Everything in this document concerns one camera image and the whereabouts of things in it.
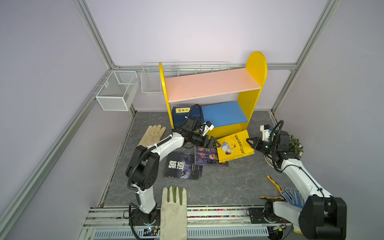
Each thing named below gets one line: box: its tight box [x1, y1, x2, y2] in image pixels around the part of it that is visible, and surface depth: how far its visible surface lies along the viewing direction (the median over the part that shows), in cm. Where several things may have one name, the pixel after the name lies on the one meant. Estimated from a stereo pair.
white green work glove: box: [159, 185, 188, 240], surface depth 75 cm
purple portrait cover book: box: [195, 145, 229, 166], surface depth 93 cm
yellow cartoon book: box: [217, 129, 255, 163], surface depth 88 cm
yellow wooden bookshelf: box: [159, 51, 268, 138], surface depth 81 cm
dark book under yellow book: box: [163, 151, 200, 181], surface depth 90 cm
